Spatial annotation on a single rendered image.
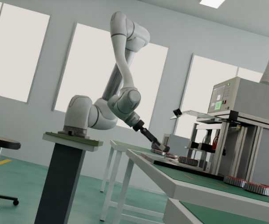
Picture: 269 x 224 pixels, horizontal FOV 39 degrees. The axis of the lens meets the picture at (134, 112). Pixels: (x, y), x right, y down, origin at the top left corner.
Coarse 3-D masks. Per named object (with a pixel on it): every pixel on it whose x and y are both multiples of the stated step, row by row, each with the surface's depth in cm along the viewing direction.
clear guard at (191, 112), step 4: (184, 112) 203; (188, 112) 210; (192, 112) 205; (196, 112) 200; (200, 112) 197; (176, 116) 207; (180, 116) 196; (196, 116) 221; (200, 116) 215; (204, 116) 210; (208, 116) 204; (212, 116) 199; (216, 116) 198; (212, 120) 221; (216, 120) 215; (220, 120) 210; (224, 120) 204; (228, 120) 199; (232, 120) 199
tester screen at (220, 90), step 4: (216, 88) 245; (220, 88) 237; (224, 88) 228; (216, 92) 243; (220, 92) 234; (212, 96) 250; (216, 96) 241; (212, 100) 248; (216, 100) 239; (220, 100) 230
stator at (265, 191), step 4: (244, 184) 168; (248, 184) 165; (252, 184) 164; (256, 184) 163; (244, 188) 167; (248, 188) 164; (252, 188) 163; (256, 188) 162; (260, 188) 162; (264, 188) 162; (268, 188) 163; (256, 192) 162; (260, 192) 162; (264, 192) 162; (268, 192) 163
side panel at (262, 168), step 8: (264, 128) 200; (256, 136) 198; (264, 136) 200; (256, 144) 199; (264, 144) 200; (256, 152) 198; (264, 152) 200; (256, 160) 199; (264, 160) 199; (248, 168) 197; (256, 168) 199; (264, 168) 199; (248, 176) 197; (256, 176) 199; (264, 176) 199
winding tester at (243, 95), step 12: (216, 84) 247; (240, 84) 210; (252, 84) 211; (264, 84) 212; (228, 96) 217; (240, 96) 210; (252, 96) 211; (264, 96) 211; (228, 108) 211; (240, 108) 210; (252, 108) 210; (264, 108) 211
